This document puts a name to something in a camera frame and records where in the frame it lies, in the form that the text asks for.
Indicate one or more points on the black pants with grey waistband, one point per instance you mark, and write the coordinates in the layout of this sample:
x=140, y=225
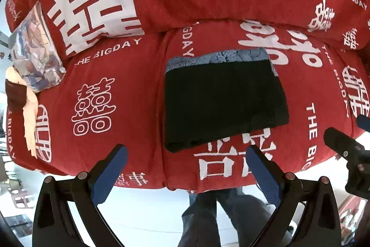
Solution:
x=222, y=99

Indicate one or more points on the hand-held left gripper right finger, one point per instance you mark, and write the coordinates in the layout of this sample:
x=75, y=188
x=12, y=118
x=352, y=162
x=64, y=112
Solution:
x=261, y=174

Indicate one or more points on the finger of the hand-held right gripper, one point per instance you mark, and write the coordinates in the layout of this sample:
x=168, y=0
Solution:
x=342, y=142
x=364, y=122

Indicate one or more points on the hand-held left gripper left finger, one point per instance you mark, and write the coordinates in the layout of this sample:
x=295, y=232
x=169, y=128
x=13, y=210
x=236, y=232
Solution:
x=111, y=174

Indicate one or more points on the red printed sofa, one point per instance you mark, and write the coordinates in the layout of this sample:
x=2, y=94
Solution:
x=115, y=61

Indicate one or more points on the blue patterned pillow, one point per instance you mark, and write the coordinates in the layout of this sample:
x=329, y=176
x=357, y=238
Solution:
x=37, y=56

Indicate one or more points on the person's grey trouser legs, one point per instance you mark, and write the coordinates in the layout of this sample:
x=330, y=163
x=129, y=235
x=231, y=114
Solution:
x=208, y=218

